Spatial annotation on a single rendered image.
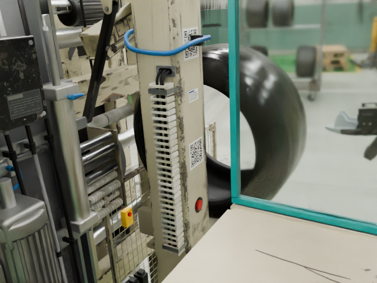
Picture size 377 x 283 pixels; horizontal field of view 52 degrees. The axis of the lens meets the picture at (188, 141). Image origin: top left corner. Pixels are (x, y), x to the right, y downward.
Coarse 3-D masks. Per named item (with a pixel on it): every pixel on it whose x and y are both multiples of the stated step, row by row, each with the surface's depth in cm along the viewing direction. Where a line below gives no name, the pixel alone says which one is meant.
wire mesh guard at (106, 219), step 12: (216, 144) 211; (216, 156) 213; (144, 168) 155; (144, 180) 157; (108, 216) 139; (108, 228) 140; (108, 240) 142; (120, 240) 148; (132, 252) 156; (120, 276) 151
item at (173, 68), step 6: (156, 66) 94; (162, 66) 93; (168, 66) 92; (174, 66) 91; (162, 72) 92; (168, 72) 92; (174, 72) 92; (156, 78) 92; (162, 78) 91; (162, 84) 91; (150, 90) 92; (156, 90) 91; (162, 90) 90; (168, 90) 90; (174, 90) 93; (162, 246) 107; (174, 252) 105
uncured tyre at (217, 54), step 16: (208, 48) 119; (224, 48) 120; (208, 64) 112; (224, 64) 111; (208, 80) 112; (224, 80) 110; (144, 144) 133; (144, 160) 136; (208, 160) 156; (208, 176) 155; (224, 176) 153; (208, 192) 148; (224, 192) 149; (224, 208) 125
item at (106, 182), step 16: (96, 128) 139; (80, 144) 124; (96, 144) 129; (112, 144) 135; (96, 160) 131; (112, 160) 140; (96, 176) 129; (112, 176) 138; (96, 192) 133; (112, 192) 140; (96, 208) 133; (112, 208) 139
